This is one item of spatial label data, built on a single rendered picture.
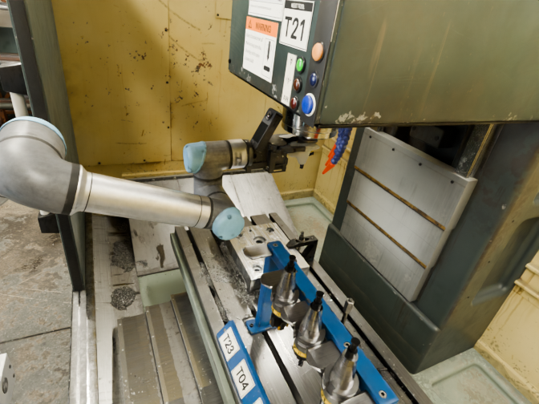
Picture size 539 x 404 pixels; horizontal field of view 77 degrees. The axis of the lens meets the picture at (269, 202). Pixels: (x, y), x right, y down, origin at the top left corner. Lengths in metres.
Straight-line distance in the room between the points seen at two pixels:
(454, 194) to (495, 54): 0.49
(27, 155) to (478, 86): 0.83
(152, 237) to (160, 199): 1.09
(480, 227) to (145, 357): 1.14
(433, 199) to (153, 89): 1.35
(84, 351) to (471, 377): 1.46
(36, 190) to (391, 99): 0.62
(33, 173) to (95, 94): 1.18
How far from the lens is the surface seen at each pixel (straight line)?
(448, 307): 1.34
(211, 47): 1.86
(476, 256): 1.22
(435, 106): 0.73
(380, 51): 0.60
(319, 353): 0.72
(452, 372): 1.68
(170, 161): 1.98
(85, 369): 1.22
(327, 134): 0.91
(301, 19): 0.62
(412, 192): 1.27
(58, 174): 0.68
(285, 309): 0.77
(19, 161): 0.70
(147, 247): 1.78
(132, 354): 1.32
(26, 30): 1.06
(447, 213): 1.19
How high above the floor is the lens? 1.78
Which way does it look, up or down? 30 degrees down
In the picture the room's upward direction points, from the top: 8 degrees clockwise
